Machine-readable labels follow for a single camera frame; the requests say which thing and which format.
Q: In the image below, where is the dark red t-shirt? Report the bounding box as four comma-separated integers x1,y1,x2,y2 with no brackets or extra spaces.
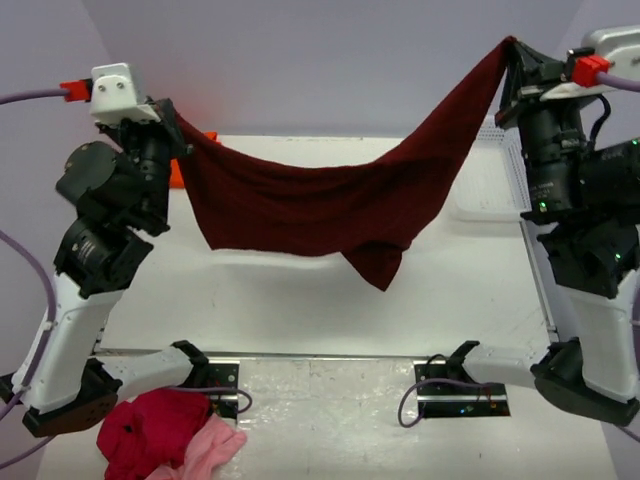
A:
179,37,516,290

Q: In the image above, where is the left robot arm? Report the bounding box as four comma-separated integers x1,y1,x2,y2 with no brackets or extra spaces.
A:
1,99,208,438

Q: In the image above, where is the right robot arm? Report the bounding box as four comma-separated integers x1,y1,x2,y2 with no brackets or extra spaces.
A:
447,42,639,427

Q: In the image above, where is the orange folded t-shirt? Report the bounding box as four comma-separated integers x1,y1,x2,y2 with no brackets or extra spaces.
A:
168,130,221,191

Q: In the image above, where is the white plastic basket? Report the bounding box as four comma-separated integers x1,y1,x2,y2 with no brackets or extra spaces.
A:
450,115,530,223

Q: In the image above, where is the crimson crumpled t-shirt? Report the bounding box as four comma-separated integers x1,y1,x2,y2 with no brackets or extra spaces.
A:
96,389,210,479

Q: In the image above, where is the pink crumpled t-shirt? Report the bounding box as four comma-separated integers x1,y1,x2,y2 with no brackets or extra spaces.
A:
148,415,247,480

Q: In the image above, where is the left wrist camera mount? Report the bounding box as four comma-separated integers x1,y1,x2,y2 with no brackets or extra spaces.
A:
59,63,154,126

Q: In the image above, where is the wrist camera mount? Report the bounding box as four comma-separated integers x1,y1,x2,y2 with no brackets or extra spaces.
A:
59,63,154,126
570,25,639,94

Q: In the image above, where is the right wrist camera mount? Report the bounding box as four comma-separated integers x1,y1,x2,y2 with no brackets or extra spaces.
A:
570,25,639,94

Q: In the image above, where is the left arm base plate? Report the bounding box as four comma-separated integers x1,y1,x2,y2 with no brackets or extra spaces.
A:
202,359,239,422

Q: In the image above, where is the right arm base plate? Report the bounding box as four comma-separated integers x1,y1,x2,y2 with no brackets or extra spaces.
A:
414,356,511,419

